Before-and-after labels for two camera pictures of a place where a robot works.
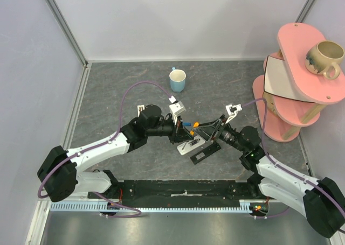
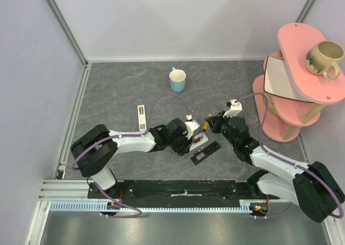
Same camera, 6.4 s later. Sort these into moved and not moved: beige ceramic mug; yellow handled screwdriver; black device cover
Moved: yellow handled screwdriver
Not moved: beige ceramic mug; black device cover
